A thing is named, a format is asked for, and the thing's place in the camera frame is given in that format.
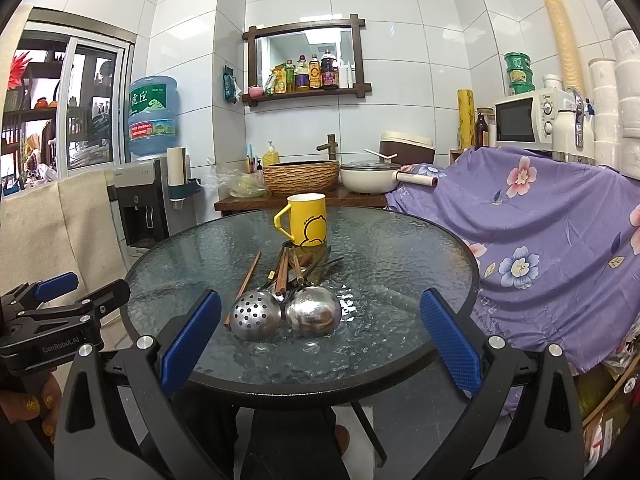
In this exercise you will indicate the blue water jug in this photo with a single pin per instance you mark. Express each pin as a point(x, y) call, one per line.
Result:
point(153, 105)

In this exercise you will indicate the round glass table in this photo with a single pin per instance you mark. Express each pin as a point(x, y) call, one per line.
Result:
point(389, 260)

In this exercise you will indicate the white microwave oven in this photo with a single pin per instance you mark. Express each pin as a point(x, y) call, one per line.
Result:
point(527, 120)

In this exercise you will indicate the dark soy sauce bottle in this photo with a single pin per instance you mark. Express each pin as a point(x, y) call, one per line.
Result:
point(329, 71)

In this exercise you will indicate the water dispenser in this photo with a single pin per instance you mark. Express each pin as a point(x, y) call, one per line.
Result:
point(145, 210)

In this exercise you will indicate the brown wooden chopstick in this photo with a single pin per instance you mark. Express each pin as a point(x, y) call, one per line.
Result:
point(243, 287)
point(297, 268)
point(281, 282)

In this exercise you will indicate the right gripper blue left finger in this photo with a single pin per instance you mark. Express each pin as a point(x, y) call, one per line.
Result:
point(183, 340)

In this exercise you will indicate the brown glass bottle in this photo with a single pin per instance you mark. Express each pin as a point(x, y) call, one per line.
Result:
point(481, 131)

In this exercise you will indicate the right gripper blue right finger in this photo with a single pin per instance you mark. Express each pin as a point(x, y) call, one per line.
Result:
point(459, 355)

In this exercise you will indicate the purple floral cloth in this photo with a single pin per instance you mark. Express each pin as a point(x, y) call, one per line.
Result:
point(556, 243)

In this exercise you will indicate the black chopstick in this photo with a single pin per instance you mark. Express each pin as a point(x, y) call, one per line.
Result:
point(320, 265)

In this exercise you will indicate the steel soup ladle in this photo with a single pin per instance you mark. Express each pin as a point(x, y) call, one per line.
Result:
point(312, 310)

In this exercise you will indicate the wooden framed wall shelf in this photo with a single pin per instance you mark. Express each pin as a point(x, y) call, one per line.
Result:
point(283, 61)

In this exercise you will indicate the tall paper cup stack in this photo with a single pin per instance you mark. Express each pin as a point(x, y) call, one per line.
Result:
point(566, 43)

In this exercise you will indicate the perforated steel skimmer ladle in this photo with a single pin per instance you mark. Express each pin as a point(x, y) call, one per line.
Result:
point(257, 314)

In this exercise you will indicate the brass faucet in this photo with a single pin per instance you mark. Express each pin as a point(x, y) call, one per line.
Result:
point(330, 146)

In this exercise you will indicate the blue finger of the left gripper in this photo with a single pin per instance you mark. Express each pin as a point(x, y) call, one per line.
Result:
point(105, 300)
point(61, 285)

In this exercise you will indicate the yellow wrap roll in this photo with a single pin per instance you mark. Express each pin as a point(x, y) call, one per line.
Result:
point(466, 109)

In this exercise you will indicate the yellow duck mug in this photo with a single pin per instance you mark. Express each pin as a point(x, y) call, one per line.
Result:
point(304, 225)

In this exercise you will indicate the brown rice cooker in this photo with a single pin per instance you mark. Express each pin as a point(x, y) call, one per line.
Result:
point(406, 149)

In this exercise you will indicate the yellow soap bottle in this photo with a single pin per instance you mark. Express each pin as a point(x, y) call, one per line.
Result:
point(271, 156)

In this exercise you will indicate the green instant noodle cups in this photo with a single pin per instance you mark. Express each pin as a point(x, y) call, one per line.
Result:
point(519, 72)

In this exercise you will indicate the left hand painted nails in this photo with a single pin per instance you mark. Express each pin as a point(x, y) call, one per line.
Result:
point(22, 407)

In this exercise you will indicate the woven basket sink bowl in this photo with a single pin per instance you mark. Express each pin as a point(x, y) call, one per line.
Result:
point(288, 178)

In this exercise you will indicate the cream pan with lid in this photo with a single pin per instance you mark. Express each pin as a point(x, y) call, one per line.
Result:
point(377, 178)

